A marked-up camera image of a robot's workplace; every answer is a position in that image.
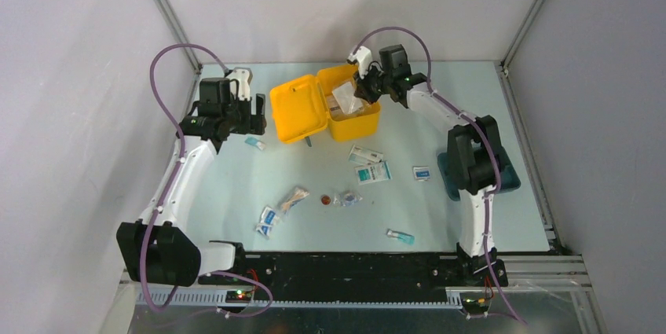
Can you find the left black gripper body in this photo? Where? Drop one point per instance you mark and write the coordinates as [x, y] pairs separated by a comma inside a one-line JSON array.
[[239, 115]]

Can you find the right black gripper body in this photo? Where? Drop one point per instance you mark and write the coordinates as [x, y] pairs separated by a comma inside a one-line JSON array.
[[375, 82]]

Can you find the teal header plastic bag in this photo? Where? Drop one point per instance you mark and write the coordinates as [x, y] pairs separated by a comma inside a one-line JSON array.
[[255, 142]]

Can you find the yellow medicine kit box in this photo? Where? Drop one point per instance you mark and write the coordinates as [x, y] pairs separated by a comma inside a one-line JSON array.
[[302, 107]]

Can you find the cotton swabs bag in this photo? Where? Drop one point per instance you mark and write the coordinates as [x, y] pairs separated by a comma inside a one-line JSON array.
[[294, 197]]

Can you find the tape roll clear bag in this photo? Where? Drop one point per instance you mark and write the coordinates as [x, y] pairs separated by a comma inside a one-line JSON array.
[[347, 198]]

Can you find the clear bag white gauze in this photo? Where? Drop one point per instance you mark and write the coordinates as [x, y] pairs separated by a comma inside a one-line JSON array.
[[344, 94]]

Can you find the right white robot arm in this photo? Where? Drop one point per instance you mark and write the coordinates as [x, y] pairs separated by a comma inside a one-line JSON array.
[[473, 142]]

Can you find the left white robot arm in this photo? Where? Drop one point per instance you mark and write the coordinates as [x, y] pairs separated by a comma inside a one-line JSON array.
[[156, 248]]

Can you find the white long gauze packet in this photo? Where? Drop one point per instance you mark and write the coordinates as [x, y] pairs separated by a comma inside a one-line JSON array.
[[363, 156]]

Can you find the teal medical gauze packet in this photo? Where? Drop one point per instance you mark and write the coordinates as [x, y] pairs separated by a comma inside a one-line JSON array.
[[372, 173]]

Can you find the small white blue sachet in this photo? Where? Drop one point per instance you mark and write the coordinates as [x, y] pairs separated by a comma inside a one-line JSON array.
[[421, 174]]

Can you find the white blue alcohol pad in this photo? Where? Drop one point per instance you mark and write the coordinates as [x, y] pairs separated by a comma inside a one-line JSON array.
[[269, 217], [264, 230]]

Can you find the teal capped small tube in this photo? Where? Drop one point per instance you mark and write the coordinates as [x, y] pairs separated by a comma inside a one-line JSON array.
[[404, 238]]

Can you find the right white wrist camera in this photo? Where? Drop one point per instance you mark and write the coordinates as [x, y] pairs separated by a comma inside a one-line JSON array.
[[362, 58]]

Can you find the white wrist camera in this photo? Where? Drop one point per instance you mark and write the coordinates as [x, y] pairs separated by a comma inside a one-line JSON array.
[[362, 58], [241, 83]]

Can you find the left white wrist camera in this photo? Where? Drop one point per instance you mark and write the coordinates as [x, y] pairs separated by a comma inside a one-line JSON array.
[[241, 83]]

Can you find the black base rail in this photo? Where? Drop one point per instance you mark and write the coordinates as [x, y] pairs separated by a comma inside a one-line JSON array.
[[358, 277]]

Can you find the aluminium frame front beam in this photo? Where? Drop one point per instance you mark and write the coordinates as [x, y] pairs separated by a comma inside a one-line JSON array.
[[545, 294]]

